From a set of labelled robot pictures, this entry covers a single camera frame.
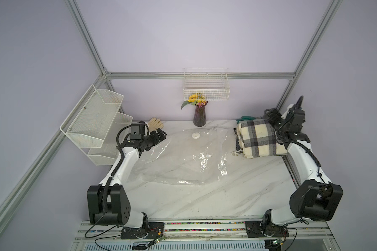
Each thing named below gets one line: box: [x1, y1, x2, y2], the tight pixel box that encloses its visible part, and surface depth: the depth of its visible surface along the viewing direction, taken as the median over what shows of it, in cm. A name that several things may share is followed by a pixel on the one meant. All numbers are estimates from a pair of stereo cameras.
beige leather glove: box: [148, 117, 164, 133], surface depth 121 cm
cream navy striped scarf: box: [231, 119, 289, 159], surface depth 97 cm
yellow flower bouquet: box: [181, 93, 208, 110], surface depth 102 cm
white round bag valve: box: [191, 132, 201, 140], surface depth 106 cm
